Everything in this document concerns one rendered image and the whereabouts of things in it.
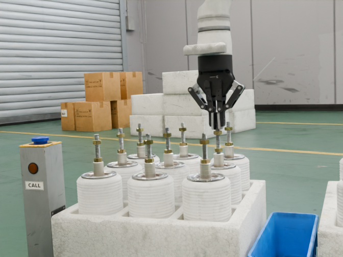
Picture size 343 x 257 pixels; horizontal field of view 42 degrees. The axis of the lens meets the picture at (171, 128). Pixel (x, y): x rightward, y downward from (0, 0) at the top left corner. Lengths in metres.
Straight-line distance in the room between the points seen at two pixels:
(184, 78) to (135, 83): 1.47
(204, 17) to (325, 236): 0.49
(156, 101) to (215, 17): 2.86
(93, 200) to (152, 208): 0.13
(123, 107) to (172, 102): 1.24
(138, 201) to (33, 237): 0.32
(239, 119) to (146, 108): 0.81
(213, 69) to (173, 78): 2.68
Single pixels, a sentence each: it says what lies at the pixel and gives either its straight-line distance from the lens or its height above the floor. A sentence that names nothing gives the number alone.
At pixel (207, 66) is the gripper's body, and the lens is 0.94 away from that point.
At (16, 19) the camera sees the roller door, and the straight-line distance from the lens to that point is 6.46.
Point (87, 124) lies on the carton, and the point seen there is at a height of 0.08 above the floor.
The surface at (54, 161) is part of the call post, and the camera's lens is 1.07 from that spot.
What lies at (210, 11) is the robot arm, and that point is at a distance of 0.95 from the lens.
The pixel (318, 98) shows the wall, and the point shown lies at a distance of 6.18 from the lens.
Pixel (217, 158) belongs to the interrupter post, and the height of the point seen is 0.27.
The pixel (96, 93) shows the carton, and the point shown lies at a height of 0.38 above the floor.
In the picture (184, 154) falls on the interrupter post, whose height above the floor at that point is 0.26.
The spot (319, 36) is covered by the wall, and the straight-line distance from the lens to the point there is 6.19.
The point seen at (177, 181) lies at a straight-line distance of 0.99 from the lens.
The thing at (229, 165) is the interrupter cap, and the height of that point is 0.25.
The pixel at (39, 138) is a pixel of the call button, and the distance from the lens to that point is 1.06.
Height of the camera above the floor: 0.44
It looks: 6 degrees down
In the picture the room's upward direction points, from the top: 3 degrees counter-clockwise
